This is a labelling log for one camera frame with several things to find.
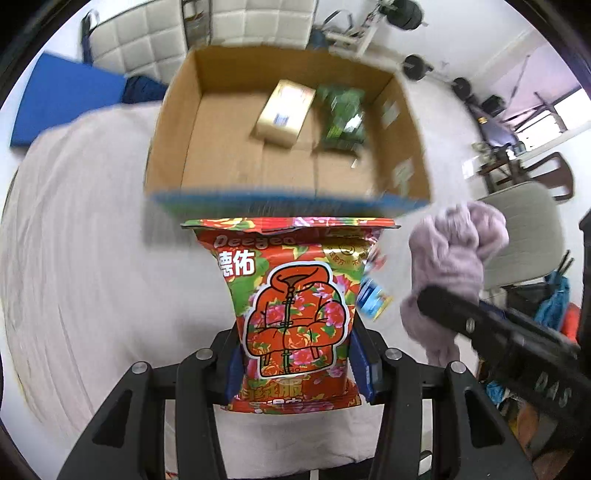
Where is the dark blue cloth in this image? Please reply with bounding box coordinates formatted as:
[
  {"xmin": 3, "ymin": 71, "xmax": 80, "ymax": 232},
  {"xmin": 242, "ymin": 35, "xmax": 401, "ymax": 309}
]
[{"xmin": 122, "ymin": 76, "xmax": 170, "ymax": 105}]

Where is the cardboard box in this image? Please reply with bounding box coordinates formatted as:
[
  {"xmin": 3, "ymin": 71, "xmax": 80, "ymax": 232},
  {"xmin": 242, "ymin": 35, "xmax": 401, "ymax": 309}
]
[{"xmin": 143, "ymin": 45, "xmax": 432, "ymax": 217}]

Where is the blue mat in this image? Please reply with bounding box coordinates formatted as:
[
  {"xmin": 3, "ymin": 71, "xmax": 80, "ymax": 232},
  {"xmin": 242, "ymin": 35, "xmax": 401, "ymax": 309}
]
[{"xmin": 10, "ymin": 52, "xmax": 129, "ymax": 148}]

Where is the white tufted headboard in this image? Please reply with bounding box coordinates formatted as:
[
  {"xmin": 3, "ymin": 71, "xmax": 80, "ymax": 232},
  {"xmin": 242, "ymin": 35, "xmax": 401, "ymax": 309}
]
[{"xmin": 82, "ymin": 0, "xmax": 320, "ymax": 85}]

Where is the blue bag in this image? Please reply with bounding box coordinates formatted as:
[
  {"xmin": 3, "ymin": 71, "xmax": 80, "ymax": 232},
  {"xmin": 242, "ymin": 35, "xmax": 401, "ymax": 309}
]
[{"xmin": 534, "ymin": 271, "xmax": 571, "ymax": 331}]

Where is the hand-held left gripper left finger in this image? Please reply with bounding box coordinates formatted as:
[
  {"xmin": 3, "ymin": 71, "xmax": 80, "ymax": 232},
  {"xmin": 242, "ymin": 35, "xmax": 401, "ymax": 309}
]
[{"xmin": 60, "ymin": 329, "xmax": 242, "ymax": 480}]

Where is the red floral snack packet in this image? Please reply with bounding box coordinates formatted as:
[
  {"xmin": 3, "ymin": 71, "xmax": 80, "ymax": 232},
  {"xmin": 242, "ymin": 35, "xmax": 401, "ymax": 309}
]
[{"xmin": 180, "ymin": 216, "xmax": 402, "ymax": 415}]

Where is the purple fuzzy cloth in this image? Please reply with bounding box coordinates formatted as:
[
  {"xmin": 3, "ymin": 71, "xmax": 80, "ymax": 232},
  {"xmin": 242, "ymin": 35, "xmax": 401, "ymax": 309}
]
[{"xmin": 399, "ymin": 200, "xmax": 510, "ymax": 366}]

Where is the grey chair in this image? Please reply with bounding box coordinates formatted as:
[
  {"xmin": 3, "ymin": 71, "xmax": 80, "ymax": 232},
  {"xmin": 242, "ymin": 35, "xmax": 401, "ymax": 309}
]
[{"xmin": 475, "ymin": 182, "xmax": 568, "ymax": 291}]

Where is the green packet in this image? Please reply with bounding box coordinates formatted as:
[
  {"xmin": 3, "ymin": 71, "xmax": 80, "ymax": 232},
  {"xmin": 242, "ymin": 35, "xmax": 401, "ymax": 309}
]
[{"xmin": 315, "ymin": 84, "xmax": 368, "ymax": 151}]

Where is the beige packet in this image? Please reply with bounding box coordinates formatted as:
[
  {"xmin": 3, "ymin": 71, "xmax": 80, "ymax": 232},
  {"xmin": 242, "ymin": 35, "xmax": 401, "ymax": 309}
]
[{"xmin": 250, "ymin": 79, "xmax": 317, "ymax": 148}]

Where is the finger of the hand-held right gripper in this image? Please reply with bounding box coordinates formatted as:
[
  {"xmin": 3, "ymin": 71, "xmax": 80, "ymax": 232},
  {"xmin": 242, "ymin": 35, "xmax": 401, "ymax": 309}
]
[{"xmin": 417, "ymin": 285, "xmax": 509, "ymax": 344}]

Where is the small blue packet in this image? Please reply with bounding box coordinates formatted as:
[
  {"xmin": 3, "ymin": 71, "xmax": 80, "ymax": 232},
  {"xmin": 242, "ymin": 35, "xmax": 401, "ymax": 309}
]
[{"xmin": 358, "ymin": 276, "xmax": 393, "ymax": 322}]

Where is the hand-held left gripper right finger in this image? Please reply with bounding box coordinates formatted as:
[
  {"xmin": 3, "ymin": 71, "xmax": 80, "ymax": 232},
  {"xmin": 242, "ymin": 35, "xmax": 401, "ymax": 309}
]
[{"xmin": 352, "ymin": 320, "xmax": 537, "ymax": 480}]

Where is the wooden chair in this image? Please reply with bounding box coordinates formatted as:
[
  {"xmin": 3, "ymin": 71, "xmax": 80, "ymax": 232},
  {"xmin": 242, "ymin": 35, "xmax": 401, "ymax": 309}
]
[{"xmin": 479, "ymin": 152, "xmax": 576, "ymax": 202}]

